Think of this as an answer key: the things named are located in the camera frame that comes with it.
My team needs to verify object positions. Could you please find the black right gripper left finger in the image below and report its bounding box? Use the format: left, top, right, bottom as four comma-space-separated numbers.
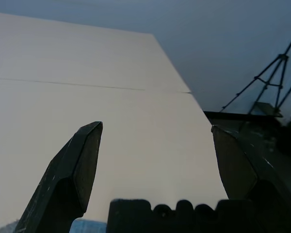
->
14, 121, 104, 233

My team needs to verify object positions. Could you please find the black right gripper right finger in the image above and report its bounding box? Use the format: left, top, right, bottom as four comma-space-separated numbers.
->
210, 125, 291, 233

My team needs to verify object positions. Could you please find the black tripod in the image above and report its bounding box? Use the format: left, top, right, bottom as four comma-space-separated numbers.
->
220, 24, 291, 117

